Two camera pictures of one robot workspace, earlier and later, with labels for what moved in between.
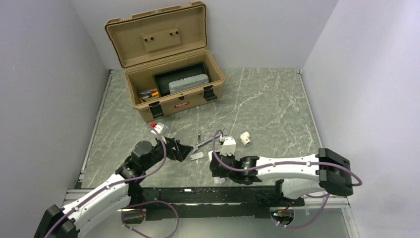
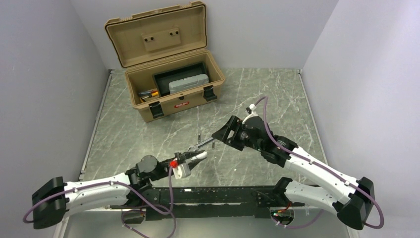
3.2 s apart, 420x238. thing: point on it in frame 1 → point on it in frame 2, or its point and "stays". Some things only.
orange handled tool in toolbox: [149, 93] stays
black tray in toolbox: [162, 79] stays
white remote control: [217, 180] → [200, 156]
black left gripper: [181, 150] → [183, 157]
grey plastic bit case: [175, 86] stays
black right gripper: [229, 157] → [234, 124]
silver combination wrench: [197, 147] stays
